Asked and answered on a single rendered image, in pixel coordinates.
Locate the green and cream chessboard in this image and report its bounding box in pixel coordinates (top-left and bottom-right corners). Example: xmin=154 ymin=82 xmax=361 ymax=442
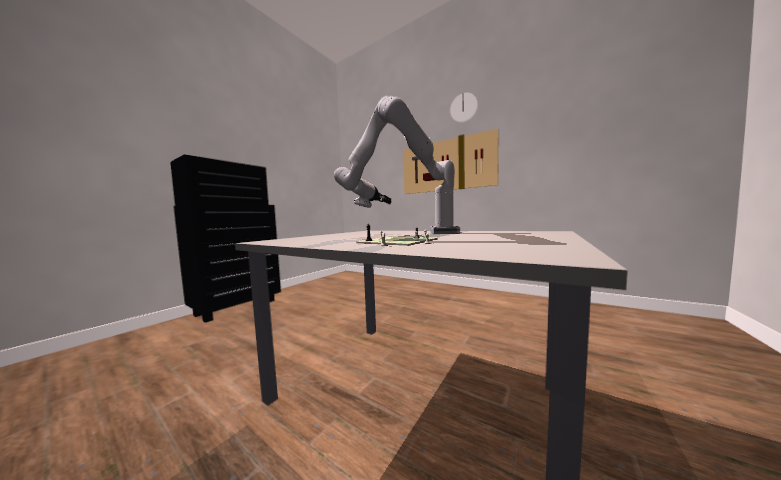
xmin=356 ymin=237 xmax=438 ymax=246

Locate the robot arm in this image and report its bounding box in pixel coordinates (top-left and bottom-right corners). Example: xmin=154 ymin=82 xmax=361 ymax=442
xmin=334 ymin=96 xmax=455 ymax=227

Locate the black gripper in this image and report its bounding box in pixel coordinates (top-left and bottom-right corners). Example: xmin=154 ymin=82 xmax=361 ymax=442
xmin=369 ymin=186 xmax=392 ymax=204

